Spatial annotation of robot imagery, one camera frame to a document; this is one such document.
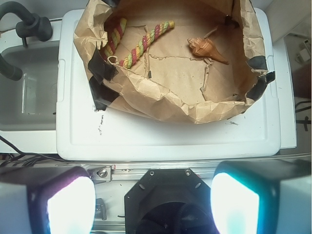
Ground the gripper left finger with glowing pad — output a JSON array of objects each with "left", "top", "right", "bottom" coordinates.
[{"left": 0, "top": 166, "right": 96, "bottom": 234}]

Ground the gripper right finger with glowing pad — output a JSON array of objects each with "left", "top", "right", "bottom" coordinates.
[{"left": 210, "top": 159, "right": 312, "bottom": 234}]

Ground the brown spiral sea shell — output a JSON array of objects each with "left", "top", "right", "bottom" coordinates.
[{"left": 187, "top": 38, "right": 229, "bottom": 65}]

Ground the white plastic bin lid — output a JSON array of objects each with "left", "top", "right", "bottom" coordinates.
[{"left": 56, "top": 10, "right": 281, "bottom": 162}]

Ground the grey sink basin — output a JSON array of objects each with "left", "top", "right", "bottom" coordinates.
[{"left": 0, "top": 41, "right": 59, "bottom": 131}]

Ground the crumpled brown paper bag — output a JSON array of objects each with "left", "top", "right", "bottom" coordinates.
[{"left": 74, "top": 0, "right": 275, "bottom": 124}]

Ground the black faucet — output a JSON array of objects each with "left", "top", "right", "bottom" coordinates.
[{"left": 0, "top": 1, "right": 53, "bottom": 48}]

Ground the black cables bundle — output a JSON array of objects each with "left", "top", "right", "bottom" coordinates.
[{"left": 0, "top": 135, "right": 64, "bottom": 168}]

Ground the aluminium extrusion rail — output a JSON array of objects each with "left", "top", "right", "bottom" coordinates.
[{"left": 83, "top": 160, "right": 220, "bottom": 181}]

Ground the black octagonal mount plate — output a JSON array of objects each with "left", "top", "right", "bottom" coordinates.
[{"left": 124, "top": 169, "right": 216, "bottom": 234}]

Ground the black flexible hose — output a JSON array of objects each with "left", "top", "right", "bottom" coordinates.
[{"left": 0, "top": 52, "right": 23, "bottom": 81}]

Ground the multicolour twisted rope toy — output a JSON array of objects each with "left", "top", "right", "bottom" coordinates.
[{"left": 116, "top": 20, "right": 175, "bottom": 69}]

